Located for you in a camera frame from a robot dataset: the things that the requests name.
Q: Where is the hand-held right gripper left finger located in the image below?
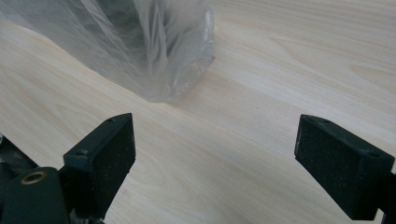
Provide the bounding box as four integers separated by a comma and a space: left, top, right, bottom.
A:
59, 112, 137, 219

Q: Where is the clear plastic bag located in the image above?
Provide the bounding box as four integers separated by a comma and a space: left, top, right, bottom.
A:
0, 0, 216, 104

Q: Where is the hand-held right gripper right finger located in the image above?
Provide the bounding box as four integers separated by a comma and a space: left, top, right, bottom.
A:
293, 114, 396, 222

